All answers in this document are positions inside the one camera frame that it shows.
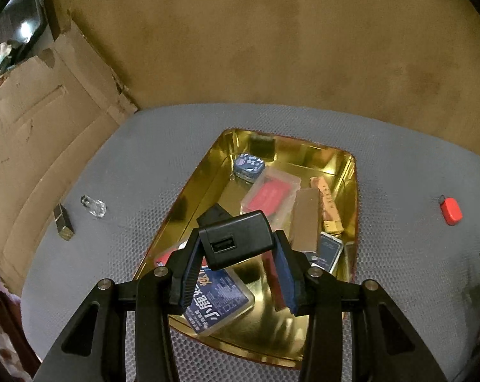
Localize clear box blue red label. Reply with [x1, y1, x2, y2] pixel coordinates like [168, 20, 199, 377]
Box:
[182, 266, 255, 337]

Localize small clear glass bottle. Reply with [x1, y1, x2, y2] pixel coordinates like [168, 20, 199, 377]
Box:
[80, 195, 107, 219]

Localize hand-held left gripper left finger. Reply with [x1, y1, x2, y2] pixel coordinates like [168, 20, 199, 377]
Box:
[33, 229, 209, 382]

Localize red tin box gold interior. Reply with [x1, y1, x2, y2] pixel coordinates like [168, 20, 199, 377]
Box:
[132, 128, 360, 367]

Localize black charger adapter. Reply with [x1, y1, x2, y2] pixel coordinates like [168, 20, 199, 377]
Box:
[198, 209, 273, 270]

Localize grey honeycomb mat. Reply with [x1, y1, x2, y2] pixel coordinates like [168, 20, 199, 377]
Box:
[19, 103, 480, 382]

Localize black rectangular card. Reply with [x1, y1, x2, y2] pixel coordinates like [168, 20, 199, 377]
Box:
[196, 203, 233, 227]

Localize torn brown cardboard sheet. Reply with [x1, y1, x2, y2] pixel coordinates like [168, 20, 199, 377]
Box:
[0, 19, 139, 292]

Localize clear box red contents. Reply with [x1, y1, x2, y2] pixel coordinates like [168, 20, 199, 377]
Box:
[240, 166, 303, 228]

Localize small red plastic tag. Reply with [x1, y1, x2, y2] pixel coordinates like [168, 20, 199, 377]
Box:
[440, 195, 463, 226]

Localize tan suede backrest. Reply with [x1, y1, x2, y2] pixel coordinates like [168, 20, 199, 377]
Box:
[41, 0, 480, 157]

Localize tan metallic rectangular bar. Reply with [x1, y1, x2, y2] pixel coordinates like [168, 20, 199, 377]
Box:
[290, 188, 321, 254]

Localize round blue patterned tin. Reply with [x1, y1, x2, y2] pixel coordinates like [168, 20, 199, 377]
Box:
[234, 153, 265, 182]

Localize yellow brown lighter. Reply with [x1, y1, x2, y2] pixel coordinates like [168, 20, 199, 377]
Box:
[309, 177, 344, 236]

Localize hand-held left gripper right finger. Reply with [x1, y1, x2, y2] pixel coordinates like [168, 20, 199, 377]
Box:
[272, 230, 448, 382]

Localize floral patterned cloth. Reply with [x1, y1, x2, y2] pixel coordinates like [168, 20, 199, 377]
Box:
[0, 42, 23, 105]

